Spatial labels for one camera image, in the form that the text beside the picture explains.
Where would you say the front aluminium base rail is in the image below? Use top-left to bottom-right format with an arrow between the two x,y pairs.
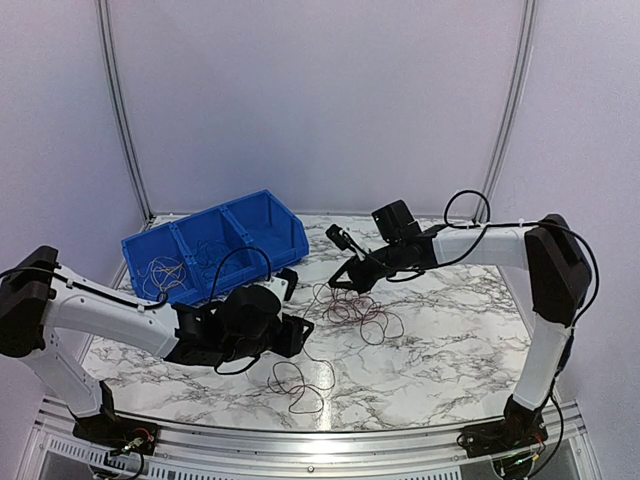
16,397 -> 602,479

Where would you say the left aluminium frame post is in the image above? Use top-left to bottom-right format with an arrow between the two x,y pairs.
95,0 -> 155,225

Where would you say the blue three-compartment plastic bin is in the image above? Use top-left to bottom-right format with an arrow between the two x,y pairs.
121,190 -> 309,305

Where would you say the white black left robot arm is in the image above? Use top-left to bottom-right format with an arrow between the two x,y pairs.
1,246 -> 314,457

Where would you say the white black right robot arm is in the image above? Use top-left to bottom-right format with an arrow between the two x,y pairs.
326,200 -> 600,458

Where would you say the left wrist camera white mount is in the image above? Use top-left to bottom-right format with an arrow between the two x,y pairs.
265,268 -> 299,302

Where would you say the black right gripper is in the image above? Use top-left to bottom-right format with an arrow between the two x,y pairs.
328,241 -> 405,295

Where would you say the right aluminium frame post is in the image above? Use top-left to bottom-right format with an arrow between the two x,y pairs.
481,0 -> 539,201

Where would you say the aluminium frame post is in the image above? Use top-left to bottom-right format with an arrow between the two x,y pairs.
95,0 -> 155,225
481,0 -> 539,201

